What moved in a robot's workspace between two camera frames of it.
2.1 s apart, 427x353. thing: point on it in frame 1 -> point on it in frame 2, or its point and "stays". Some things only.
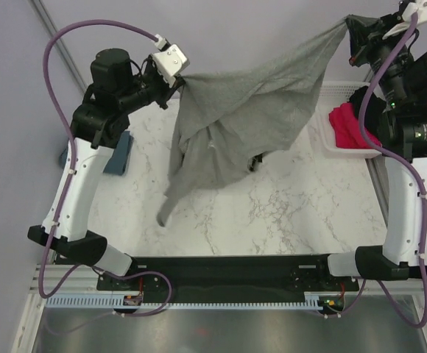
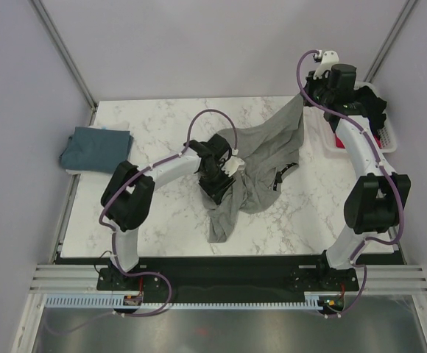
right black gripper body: [375, 50] -> [317, 89]
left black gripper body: [154, 88] -> [215, 182]
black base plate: [252, 276] stays
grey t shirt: [225, 120] -> [266, 147]
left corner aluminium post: [59, 42] stays
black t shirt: [375, 107] stays
